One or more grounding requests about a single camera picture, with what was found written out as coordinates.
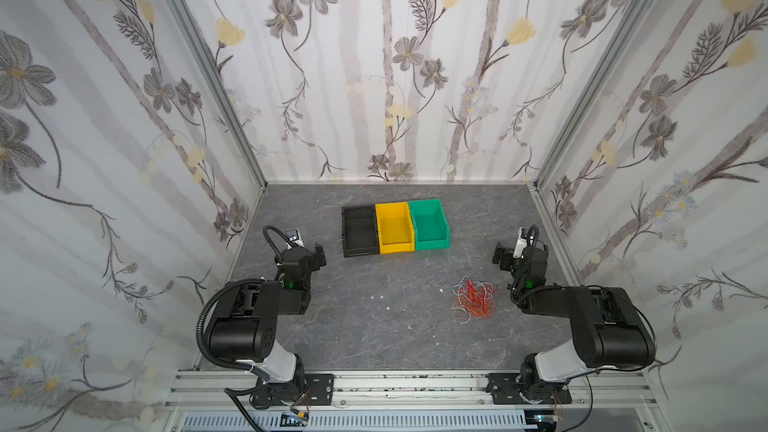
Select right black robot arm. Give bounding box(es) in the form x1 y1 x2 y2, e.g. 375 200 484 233
490 225 657 404

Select red orange white cables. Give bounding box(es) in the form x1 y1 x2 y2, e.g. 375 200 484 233
451 275 499 324

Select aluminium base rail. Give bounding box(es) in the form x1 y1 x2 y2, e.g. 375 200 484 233
161 369 661 432

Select black plastic bin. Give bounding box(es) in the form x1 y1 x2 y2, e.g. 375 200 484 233
342 204 380 258

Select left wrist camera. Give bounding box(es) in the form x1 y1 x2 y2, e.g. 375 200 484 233
283 229 304 248

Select yellow plastic bin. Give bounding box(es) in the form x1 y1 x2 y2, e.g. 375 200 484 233
375 202 415 254

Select green plastic bin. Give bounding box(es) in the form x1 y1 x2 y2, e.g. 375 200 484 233
408 199 451 251

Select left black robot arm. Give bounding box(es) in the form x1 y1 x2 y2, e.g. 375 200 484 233
195 225 326 413

